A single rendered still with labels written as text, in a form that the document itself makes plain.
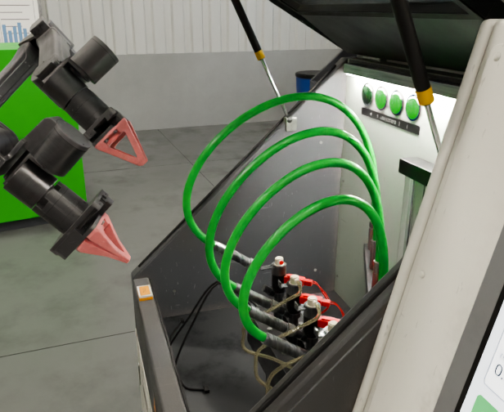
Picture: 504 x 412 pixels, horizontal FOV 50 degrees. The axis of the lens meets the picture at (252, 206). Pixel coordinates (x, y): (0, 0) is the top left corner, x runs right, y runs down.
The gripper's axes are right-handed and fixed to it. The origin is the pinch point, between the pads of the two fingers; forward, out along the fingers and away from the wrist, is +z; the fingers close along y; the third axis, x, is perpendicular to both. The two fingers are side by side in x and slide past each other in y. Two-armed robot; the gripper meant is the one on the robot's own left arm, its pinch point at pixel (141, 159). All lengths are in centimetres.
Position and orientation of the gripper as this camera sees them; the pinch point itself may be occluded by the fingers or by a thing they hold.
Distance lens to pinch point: 96.0
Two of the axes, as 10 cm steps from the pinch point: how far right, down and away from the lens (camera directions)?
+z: 7.1, 6.9, 1.5
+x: -7.0, 7.2, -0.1
